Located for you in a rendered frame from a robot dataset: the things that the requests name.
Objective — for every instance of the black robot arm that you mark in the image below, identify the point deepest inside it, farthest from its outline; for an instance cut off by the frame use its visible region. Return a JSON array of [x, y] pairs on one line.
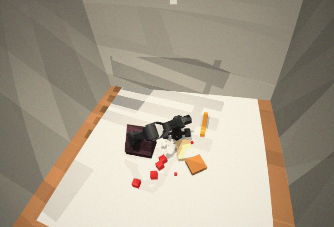
[[149, 132]]

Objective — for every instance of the orange long flat board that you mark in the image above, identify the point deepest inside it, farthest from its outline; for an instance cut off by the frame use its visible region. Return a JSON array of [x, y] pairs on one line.
[[203, 127]]

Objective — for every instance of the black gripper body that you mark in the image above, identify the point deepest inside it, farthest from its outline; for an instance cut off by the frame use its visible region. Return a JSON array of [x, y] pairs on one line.
[[174, 133]]

